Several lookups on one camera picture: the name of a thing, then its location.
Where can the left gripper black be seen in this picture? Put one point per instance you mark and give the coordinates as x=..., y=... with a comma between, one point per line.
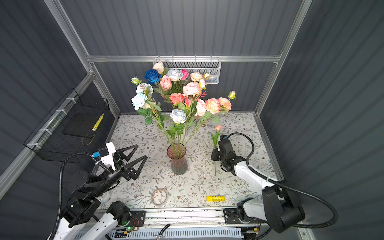
x=127, y=173

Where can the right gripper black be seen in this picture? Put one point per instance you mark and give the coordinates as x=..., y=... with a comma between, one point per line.
x=215, y=152

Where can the small pink bud stem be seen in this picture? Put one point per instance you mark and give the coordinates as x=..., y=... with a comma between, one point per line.
x=215, y=139

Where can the purple glass vase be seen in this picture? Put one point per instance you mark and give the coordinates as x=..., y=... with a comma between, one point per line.
x=177, y=159

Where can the light blue white rose stem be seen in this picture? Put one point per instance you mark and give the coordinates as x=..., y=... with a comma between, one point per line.
x=178, y=117

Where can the flowers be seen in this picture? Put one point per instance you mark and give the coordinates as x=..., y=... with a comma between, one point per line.
x=177, y=107

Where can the white ribbed ceramic vase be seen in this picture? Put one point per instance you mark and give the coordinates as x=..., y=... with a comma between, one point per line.
x=185, y=131

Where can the pink roses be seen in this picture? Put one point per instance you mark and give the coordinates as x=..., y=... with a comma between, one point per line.
x=176, y=83

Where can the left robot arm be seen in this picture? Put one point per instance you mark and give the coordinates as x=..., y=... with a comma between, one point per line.
x=87, y=188

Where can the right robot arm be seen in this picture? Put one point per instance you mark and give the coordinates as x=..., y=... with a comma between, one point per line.
x=280, y=208

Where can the floral table mat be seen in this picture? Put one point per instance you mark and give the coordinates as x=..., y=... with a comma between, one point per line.
x=184, y=191

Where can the yellow marker pen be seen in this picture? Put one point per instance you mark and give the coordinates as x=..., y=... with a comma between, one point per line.
x=98, y=122

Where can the yellow label tag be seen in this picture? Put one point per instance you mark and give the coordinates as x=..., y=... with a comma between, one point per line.
x=215, y=198

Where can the clear tape roll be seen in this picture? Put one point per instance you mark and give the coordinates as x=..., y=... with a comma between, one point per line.
x=159, y=197

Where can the black notebook in basket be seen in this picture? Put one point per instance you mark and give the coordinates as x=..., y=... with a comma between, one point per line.
x=80, y=126

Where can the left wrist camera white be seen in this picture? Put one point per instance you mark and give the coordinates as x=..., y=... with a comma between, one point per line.
x=105, y=156

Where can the black wire wall basket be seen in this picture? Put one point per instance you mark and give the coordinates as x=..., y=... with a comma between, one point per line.
x=47, y=140

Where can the white wire wall basket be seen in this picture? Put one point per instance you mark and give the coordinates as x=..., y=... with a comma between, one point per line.
x=209, y=68

